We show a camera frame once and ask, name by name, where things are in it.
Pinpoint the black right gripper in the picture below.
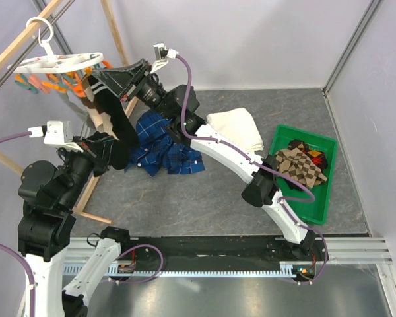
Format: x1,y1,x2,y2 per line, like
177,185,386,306
90,60,174,123

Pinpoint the black white striped sock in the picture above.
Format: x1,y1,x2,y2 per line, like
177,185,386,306
87,75,139,170

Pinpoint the black red argyle sock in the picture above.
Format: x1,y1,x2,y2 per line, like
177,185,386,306
288,139,329,170

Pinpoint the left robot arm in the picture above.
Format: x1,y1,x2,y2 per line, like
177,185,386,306
17,133,132,316

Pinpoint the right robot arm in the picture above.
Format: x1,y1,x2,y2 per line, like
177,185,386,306
92,59,316,260

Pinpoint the white round sock hanger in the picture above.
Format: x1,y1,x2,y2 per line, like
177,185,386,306
7,17,104,74

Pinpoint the brown cream striped sock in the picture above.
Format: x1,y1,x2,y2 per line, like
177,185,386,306
81,97,117,139

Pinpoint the grey white striped sock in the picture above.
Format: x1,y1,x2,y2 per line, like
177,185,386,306
59,92,90,127

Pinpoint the blue plaid shirt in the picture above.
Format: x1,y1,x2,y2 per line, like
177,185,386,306
125,110,205,177

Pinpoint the white folded towel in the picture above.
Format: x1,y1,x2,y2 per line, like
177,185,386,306
206,108,264,153

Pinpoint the green plastic tray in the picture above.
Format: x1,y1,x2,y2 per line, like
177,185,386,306
263,123,338,226

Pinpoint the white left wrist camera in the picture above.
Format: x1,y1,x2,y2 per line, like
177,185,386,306
28,120,84,153

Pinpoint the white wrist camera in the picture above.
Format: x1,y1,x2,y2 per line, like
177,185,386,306
150,42,179,74
28,120,84,153

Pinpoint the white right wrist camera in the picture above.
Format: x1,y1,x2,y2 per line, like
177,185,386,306
150,42,179,74

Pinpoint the wooden drying rack frame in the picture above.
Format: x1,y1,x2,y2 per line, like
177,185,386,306
0,0,143,225

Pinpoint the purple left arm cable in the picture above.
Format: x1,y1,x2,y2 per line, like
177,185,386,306
0,130,166,317

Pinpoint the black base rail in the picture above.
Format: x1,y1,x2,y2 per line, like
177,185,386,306
121,235,327,273

